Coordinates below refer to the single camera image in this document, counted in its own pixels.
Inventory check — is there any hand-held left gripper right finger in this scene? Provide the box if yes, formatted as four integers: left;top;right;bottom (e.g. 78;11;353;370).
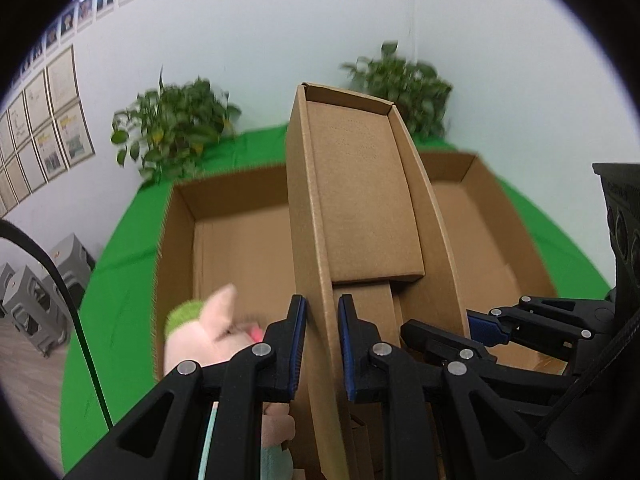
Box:
337;294;591;480

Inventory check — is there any pink plush pig toy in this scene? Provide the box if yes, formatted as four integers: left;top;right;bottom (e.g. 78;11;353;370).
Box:
162;282;296;480

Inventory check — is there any small green potted plant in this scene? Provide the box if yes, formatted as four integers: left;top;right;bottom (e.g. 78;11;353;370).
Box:
340;40;453;141

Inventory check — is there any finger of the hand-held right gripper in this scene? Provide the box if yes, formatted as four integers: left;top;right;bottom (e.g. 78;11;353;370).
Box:
400;319;571;411
466;295;618;361

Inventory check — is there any grey plastic stool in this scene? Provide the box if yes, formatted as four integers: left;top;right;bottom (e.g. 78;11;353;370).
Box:
0;262;16;318
47;232;96;286
2;265;86;358

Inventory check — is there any large cardboard box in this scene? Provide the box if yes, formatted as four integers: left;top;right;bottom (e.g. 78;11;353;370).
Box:
152;151;571;480

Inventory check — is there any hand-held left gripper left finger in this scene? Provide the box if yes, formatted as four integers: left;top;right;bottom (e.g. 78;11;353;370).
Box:
65;294;307;480

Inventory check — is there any cardboard insert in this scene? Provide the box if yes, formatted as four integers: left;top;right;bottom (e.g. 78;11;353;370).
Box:
285;82;471;480

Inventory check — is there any bushy green potted plant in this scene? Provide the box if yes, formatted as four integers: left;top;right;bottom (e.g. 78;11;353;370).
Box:
111;67;242;186

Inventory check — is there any wall of framed certificates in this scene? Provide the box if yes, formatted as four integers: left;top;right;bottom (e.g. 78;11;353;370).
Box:
0;45;96;216

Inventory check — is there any black cable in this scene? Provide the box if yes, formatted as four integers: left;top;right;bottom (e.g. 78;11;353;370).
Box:
0;219;115;431

